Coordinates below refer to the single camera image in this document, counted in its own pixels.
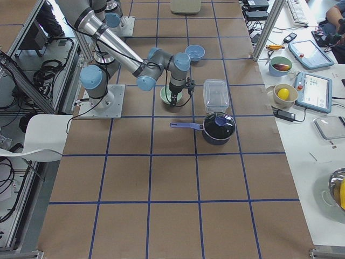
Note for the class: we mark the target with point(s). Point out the clear plastic lidded container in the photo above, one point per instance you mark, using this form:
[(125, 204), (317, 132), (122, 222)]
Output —
[(215, 94)]

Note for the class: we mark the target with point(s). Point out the blue teach pendant far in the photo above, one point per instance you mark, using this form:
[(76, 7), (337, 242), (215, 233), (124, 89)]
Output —
[(309, 55)]

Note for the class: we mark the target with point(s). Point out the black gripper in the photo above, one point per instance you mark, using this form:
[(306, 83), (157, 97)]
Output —
[(175, 89)]

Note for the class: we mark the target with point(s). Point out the blue bowl with fruit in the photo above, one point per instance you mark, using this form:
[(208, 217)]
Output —
[(279, 66)]

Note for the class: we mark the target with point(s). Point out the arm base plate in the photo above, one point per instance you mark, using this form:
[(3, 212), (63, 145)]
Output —
[(110, 106), (126, 26)]

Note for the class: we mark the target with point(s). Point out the orange handled tool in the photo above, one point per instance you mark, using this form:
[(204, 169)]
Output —
[(274, 47)]

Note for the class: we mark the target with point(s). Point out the dark blue saucepan with lid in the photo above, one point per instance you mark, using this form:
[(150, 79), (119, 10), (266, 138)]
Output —
[(217, 127)]

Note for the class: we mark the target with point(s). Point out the aluminium frame post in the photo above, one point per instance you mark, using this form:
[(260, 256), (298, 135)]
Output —
[(269, 24)]

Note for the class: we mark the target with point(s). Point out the green bowl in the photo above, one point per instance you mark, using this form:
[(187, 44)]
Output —
[(165, 95)]

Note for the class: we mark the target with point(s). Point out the beige bowl with lemon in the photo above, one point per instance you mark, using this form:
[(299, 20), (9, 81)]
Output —
[(282, 95)]

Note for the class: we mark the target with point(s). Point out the steel bowl with fruit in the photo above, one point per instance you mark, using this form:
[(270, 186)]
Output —
[(336, 187)]

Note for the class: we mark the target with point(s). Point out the scissors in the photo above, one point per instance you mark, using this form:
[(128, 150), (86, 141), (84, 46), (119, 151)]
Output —
[(269, 55)]

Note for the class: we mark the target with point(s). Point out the blue teach pendant near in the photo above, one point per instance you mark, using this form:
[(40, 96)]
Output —
[(314, 92)]

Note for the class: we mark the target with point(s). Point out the grey digital scale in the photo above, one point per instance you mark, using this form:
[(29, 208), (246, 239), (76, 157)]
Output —
[(331, 127)]

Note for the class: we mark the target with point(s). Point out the blue teach pendant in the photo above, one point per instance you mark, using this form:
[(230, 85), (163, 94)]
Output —
[(309, 55), (314, 92)]

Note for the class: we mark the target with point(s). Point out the black power adapter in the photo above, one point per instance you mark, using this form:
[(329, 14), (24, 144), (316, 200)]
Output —
[(288, 116)]

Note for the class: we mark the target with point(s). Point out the white chair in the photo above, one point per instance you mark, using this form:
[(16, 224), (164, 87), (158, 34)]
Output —
[(44, 140)]

